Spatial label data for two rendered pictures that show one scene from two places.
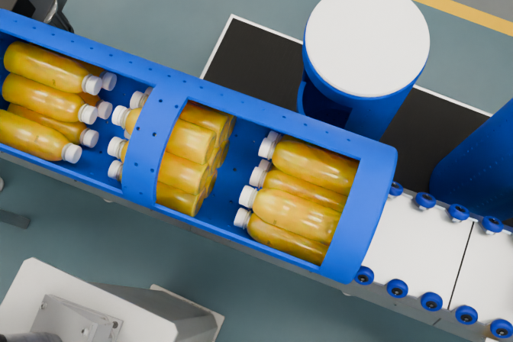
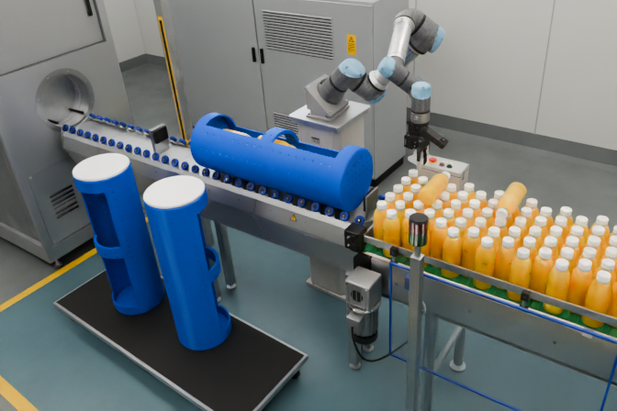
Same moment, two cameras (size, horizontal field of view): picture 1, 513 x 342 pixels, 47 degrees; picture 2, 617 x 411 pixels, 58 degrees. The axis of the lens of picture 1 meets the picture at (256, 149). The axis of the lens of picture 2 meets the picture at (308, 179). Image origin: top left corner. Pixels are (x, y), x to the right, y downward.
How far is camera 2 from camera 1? 2.71 m
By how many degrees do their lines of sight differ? 75
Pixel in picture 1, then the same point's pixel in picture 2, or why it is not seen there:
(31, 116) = not seen: hidden behind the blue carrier
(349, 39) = (182, 190)
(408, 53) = (160, 184)
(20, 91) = not seen: hidden behind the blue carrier
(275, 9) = not seen: outside the picture
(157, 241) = (339, 320)
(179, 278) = (328, 302)
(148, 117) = (276, 131)
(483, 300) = (183, 151)
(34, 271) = (335, 125)
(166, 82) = (267, 144)
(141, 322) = (300, 116)
